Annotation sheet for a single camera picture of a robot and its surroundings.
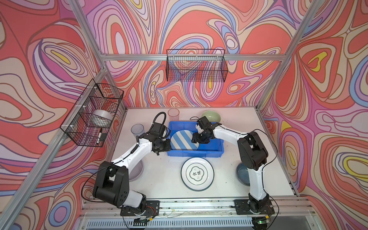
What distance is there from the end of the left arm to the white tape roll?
0.73 ft

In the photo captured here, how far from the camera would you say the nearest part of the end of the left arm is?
63cm

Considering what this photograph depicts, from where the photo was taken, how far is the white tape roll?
71 centimetres
